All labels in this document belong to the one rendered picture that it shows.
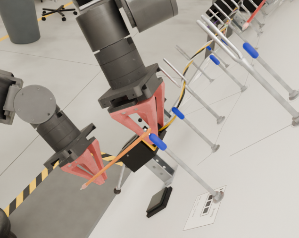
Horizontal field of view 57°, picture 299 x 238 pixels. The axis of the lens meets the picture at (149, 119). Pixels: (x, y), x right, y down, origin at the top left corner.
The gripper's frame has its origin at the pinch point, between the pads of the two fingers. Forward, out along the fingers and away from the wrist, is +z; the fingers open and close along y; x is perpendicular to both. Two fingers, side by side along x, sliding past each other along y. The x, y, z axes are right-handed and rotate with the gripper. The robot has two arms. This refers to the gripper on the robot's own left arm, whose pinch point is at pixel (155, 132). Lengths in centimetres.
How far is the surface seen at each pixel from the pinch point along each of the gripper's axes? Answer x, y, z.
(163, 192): 0.0, -5.9, 6.8
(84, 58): 170, 246, -1
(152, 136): -6.2, -12.7, -5.7
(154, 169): 2.4, -1.2, 5.7
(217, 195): -10.1, -12.8, 2.6
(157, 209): 0.7, -8.2, 7.6
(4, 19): 249, 252, -81
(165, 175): 1.0, -1.2, 7.2
